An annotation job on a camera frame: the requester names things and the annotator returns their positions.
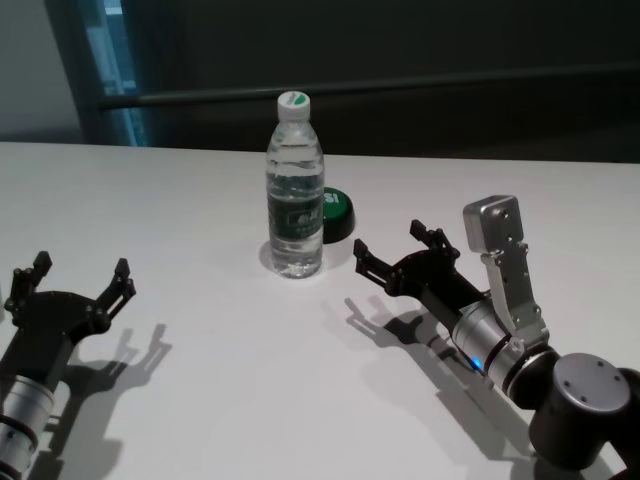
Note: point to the dark thin handrail bar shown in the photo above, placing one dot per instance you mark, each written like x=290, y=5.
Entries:
x=150, y=100

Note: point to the teal window glass strip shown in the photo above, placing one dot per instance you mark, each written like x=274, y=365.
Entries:
x=112, y=60

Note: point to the clear water bottle green label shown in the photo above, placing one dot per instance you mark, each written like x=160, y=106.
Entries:
x=295, y=165

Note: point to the green YES button black base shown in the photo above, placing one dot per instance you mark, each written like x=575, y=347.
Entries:
x=340, y=217

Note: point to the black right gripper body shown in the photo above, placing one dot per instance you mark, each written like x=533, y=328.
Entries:
x=435, y=280

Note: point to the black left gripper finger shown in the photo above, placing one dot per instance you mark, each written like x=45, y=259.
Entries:
x=25, y=285
x=120, y=290

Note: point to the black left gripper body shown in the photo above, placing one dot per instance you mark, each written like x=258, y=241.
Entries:
x=50, y=325

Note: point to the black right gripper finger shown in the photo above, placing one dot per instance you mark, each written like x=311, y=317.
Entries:
x=372, y=265
x=435, y=240

